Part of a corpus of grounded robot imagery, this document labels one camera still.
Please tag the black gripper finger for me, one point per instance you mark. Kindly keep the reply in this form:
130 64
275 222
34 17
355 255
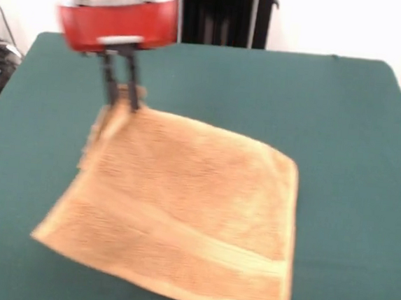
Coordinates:
109 79
132 81

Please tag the orange terry towel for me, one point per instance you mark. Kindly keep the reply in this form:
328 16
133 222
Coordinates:
182 197

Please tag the dark green table cloth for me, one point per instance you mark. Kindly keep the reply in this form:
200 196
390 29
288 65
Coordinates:
342 169

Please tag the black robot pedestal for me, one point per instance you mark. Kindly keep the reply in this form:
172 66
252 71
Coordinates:
226 15

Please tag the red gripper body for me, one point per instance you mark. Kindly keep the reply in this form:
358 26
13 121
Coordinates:
120 23

